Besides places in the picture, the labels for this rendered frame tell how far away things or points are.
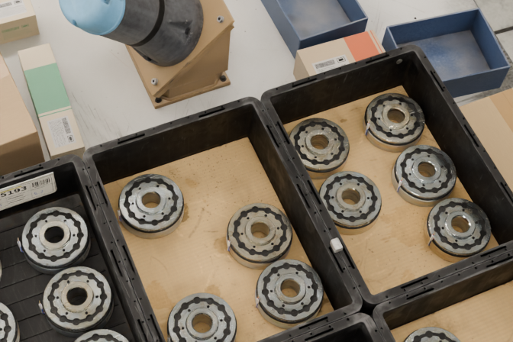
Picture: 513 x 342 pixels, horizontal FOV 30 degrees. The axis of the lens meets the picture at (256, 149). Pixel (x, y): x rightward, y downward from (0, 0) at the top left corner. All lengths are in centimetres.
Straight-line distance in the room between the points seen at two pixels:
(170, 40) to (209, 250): 39
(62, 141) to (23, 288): 32
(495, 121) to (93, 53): 77
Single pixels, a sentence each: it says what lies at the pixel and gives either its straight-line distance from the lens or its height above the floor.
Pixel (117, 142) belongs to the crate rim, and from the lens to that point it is 149.
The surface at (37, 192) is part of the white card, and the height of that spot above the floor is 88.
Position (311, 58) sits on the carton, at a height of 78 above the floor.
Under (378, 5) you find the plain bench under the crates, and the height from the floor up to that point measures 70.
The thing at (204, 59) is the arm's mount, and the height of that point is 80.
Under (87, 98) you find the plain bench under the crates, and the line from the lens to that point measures 182.
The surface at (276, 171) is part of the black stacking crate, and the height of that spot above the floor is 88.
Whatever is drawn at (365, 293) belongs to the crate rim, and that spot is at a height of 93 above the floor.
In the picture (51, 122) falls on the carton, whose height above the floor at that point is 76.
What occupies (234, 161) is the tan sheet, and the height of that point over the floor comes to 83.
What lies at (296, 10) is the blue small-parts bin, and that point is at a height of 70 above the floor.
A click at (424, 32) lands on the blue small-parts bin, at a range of 193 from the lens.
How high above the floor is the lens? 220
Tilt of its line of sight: 59 degrees down
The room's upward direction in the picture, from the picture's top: 7 degrees clockwise
